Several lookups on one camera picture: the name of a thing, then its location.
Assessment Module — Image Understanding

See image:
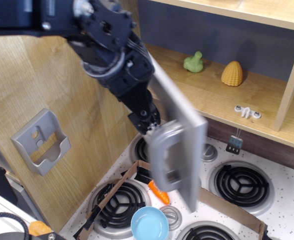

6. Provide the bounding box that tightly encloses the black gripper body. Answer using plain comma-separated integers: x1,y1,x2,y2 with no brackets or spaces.
82,45,155,122

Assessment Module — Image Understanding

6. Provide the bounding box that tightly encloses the light blue bowl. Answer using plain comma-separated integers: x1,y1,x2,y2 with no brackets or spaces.
131,206,169,240

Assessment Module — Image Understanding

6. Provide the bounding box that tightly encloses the small hanging spatula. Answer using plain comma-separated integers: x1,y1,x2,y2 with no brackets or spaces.
226,128,243,155

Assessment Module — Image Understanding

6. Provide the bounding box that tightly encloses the grey toy microwave door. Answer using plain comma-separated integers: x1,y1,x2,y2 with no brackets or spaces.
147,59,208,212

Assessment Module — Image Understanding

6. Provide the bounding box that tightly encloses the silver back stove knob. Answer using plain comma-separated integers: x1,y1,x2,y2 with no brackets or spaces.
201,143,218,162

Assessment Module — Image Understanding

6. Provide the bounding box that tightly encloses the silver stove knob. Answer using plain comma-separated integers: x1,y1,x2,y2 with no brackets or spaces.
201,143,218,162
160,205,182,231

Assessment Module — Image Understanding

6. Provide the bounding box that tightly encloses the grey wall holder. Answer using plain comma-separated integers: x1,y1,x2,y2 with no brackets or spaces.
11,108,71,176

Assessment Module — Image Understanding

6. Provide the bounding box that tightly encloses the wooden shelf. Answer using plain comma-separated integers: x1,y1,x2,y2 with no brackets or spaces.
138,0,294,147

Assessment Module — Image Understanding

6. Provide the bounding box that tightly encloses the green toy broccoli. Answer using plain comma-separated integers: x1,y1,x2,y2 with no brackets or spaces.
183,51,204,73

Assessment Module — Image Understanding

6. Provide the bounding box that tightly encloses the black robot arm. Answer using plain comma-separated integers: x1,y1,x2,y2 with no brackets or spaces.
0,0,160,135

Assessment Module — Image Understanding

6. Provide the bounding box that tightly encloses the brown cardboard strip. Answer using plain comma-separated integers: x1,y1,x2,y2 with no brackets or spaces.
73,160,268,240

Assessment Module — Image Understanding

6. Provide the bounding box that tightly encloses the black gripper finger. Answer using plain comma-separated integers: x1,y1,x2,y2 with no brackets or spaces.
128,112,149,135
146,106,161,127

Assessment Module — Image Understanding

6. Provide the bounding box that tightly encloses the orange toy carrot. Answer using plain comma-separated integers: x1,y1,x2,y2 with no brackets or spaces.
148,180,170,205

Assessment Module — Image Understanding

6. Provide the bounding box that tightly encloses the yellow toy corn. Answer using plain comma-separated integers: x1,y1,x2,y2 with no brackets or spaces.
221,61,243,87

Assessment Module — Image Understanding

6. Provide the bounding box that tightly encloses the front left stove burner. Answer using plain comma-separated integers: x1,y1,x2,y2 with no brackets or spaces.
93,179,151,240

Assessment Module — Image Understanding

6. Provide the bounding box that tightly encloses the orange toy at bottom left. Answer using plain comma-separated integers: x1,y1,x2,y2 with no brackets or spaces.
28,220,52,237

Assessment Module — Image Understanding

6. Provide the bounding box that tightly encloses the back right stove burner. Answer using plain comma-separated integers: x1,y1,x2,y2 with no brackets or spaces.
208,161,275,216

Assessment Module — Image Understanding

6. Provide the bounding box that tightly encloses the back left stove burner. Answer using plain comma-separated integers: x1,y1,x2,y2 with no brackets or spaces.
129,135,149,163

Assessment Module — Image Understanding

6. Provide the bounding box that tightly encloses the black braided cable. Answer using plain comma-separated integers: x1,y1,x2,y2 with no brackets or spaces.
0,212,29,240

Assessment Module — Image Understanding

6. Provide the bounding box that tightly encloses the front right stove burner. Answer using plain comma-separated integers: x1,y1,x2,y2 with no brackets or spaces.
176,221,240,240

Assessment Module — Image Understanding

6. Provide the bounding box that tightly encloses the stove burner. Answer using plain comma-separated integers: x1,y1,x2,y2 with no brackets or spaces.
129,135,149,163
176,221,240,240
93,179,151,240
208,161,275,216

